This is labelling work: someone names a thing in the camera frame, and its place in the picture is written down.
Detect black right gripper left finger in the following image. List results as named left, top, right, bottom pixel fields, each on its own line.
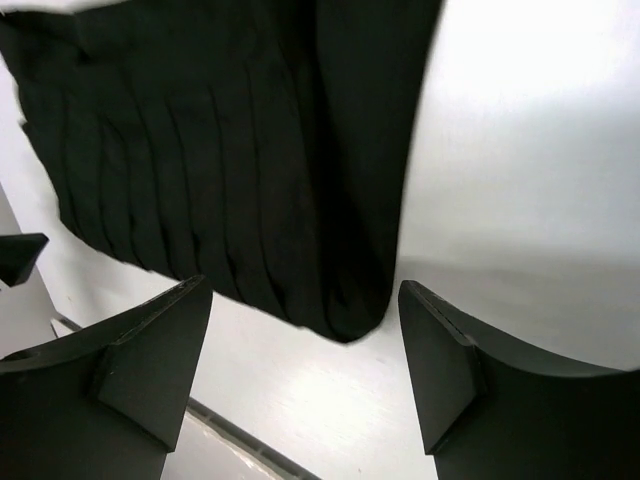
left=1, top=277, right=212, bottom=479

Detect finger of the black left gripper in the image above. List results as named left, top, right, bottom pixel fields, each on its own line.
left=0, top=233, right=49, bottom=286

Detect black pleated skirt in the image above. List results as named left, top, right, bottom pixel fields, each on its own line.
left=1, top=1, right=442, bottom=343

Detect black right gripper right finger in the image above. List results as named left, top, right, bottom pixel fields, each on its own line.
left=398, top=280, right=639, bottom=480

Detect aluminium table edge rail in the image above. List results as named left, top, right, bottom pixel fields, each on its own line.
left=162, top=398, right=316, bottom=480

